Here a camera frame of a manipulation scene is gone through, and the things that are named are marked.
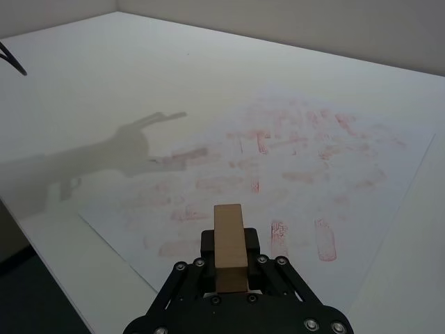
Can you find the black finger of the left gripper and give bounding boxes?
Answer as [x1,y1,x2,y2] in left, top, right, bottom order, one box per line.
[0,41,28,77]

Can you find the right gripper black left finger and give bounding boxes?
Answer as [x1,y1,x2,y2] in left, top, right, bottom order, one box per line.
[145,228,217,314]

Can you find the light wooden block stamp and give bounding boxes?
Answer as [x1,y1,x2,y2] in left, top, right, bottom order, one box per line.
[213,203,249,294]

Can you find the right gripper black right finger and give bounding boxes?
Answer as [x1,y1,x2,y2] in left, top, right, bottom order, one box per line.
[243,227,326,308]

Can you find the white paper sheet, red prints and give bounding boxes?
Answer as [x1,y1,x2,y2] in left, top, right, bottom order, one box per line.
[79,86,436,314]

